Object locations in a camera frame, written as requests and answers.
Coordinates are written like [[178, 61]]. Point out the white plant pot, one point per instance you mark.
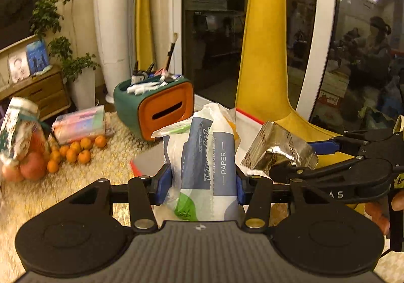
[[82, 90]]

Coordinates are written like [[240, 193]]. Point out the red apple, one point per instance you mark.
[[12, 173], [33, 165]]

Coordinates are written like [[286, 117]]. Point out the portrait photo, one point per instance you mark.
[[18, 65]]

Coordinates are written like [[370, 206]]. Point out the blue white tissue pack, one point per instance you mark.
[[205, 159]]

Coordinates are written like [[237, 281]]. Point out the red cardboard box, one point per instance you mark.
[[148, 161]]

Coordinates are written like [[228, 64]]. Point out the person's right hand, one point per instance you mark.
[[378, 215]]

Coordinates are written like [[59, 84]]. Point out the white round column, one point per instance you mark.
[[110, 17]]

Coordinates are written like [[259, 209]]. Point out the calligraphy brush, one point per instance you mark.
[[170, 52]]

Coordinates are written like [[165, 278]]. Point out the yellow leather chair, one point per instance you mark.
[[265, 49]]

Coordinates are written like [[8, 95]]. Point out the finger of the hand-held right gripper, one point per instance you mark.
[[325, 145], [284, 172]]

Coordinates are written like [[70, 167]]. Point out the white tube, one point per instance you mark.
[[142, 87]]

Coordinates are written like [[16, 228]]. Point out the black pen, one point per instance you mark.
[[150, 67]]

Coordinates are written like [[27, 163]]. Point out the pastel plastic case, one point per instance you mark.
[[79, 123]]

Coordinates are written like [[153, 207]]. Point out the flat screen television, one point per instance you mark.
[[19, 11]]

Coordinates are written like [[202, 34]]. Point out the black bottle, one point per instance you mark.
[[136, 71]]

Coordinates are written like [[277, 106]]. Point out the wooden sideboard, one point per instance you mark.
[[47, 93]]

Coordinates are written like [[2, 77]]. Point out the magazine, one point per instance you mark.
[[109, 129]]

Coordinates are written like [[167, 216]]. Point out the gold patterned desktop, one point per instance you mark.
[[94, 169]]

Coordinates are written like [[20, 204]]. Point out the yellow curtain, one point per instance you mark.
[[143, 17]]

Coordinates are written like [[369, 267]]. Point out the pile of oranges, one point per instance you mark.
[[72, 155]]

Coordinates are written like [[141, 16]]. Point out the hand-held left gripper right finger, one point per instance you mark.
[[241, 188]]

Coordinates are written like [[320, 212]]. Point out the white door frame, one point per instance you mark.
[[318, 33], [176, 17]]

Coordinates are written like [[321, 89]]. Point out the green orange tissue box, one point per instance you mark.
[[164, 112]]

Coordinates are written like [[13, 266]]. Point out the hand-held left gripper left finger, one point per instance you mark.
[[164, 185]]

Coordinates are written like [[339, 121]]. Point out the blue picture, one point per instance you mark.
[[37, 57]]

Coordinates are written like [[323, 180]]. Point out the printed fruit bag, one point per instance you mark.
[[15, 131]]

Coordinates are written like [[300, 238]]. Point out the brown silver foil packet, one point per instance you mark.
[[277, 144]]

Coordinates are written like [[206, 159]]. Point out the green potted plant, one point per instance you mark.
[[47, 14]]

